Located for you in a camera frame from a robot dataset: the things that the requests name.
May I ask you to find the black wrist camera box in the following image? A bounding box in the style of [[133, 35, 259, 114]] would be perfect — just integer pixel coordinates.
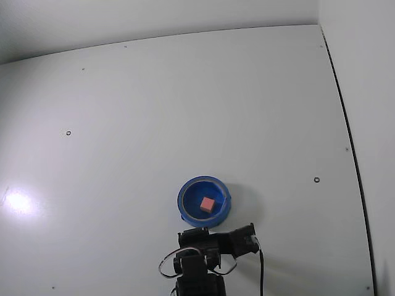
[[243, 232, 260, 254]]

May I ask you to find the orange cube block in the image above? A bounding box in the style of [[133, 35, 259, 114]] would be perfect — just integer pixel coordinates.
[[199, 197, 215, 213]]

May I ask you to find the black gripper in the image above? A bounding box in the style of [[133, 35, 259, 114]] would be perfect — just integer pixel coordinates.
[[228, 222, 256, 257]]

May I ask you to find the blue tape roll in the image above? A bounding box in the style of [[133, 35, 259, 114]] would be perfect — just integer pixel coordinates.
[[177, 176, 232, 228]]

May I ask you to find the white red servo wire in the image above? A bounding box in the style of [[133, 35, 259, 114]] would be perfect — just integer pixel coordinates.
[[212, 255, 238, 276], [158, 246, 198, 278]]

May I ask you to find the black camera cable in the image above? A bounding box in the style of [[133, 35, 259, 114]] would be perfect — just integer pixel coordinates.
[[257, 243, 265, 296]]

